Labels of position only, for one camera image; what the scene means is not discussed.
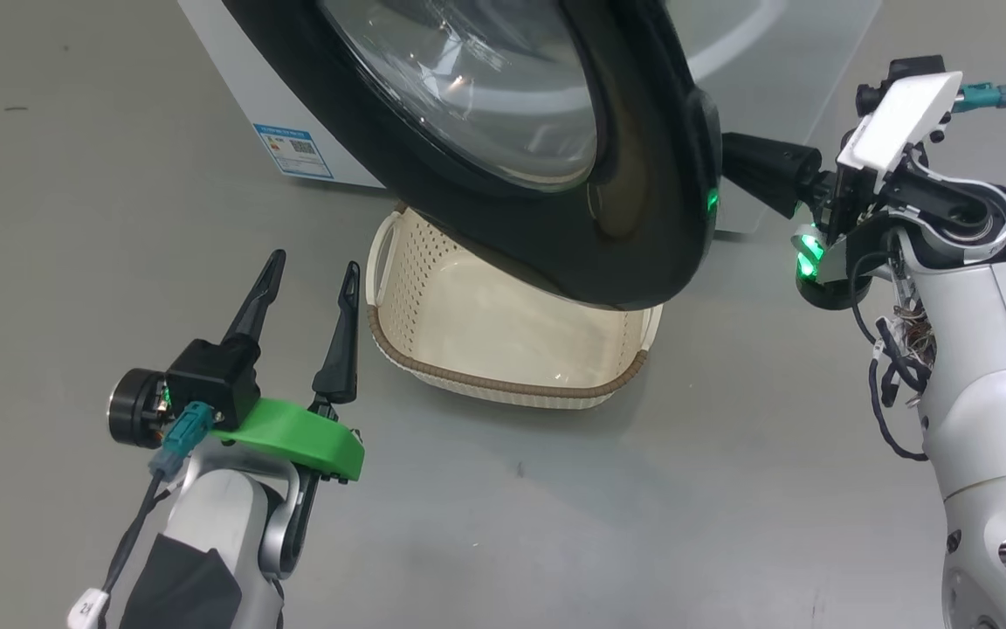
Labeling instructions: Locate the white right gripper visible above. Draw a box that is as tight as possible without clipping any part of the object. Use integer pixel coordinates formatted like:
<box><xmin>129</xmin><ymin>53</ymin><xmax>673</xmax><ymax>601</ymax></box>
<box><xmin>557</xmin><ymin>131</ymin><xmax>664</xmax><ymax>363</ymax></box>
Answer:
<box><xmin>720</xmin><ymin>72</ymin><xmax>964</xmax><ymax>245</ymax></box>

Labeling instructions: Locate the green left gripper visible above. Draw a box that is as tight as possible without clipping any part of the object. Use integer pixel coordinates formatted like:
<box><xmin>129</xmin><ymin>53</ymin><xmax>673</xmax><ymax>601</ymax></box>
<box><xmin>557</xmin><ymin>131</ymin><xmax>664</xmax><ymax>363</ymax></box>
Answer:
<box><xmin>211</xmin><ymin>249</ymin><xmax>366</xmax><ymax>483</ymax></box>

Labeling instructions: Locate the black glass washing machine door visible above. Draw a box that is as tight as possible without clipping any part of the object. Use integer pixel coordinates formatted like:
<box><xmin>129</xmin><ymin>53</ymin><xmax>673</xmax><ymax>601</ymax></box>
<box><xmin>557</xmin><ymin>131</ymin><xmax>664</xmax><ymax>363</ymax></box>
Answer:
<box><xmin>222</xmin><ymin>0</ymin><xmax>725</xmax><ymax>312</ymax></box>

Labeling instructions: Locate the white washing machine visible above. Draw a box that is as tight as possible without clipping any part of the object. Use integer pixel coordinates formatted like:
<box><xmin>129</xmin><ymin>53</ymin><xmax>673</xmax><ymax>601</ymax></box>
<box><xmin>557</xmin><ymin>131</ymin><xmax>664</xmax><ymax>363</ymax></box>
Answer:
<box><xmin>177</xmin><ymin>0</ymin><xmax>885</xmax><ymax>237</ymax></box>

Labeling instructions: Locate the cream perforated laundry basket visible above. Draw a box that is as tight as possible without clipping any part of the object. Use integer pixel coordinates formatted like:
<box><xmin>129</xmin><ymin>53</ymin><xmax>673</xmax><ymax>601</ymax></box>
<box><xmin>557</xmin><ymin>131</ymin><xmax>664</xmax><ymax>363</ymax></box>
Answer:
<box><xmin>364</xmin><ymin>204</ymin><xmax>665</xmax><ymax>411</ymax></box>

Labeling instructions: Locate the blue energy label sticker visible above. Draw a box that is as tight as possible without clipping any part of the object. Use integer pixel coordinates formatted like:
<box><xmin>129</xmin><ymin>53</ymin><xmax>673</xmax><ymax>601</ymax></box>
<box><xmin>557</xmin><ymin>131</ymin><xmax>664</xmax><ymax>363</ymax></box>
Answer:
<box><xmin>252</xmin><ymin>122</ymin><xmax>335</xmax><ymax>182</ymax></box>

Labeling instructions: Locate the teal plug left camera cable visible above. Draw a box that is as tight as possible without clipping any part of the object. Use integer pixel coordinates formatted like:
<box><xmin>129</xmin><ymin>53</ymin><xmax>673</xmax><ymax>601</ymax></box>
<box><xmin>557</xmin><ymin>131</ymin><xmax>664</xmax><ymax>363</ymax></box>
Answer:
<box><xmin>66</xmin><ymin>402</ymin><xmax>214</xmax><ymax>629</ymax></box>

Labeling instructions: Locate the loose black arm cable bundle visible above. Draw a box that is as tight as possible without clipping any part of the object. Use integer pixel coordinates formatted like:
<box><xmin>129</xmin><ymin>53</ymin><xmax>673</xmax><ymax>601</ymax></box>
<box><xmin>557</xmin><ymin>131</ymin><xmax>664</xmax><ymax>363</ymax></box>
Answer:
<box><xmin>849</xmin><ymin>249</ymin><xmax>937</xmax><ymax>462</ymax></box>

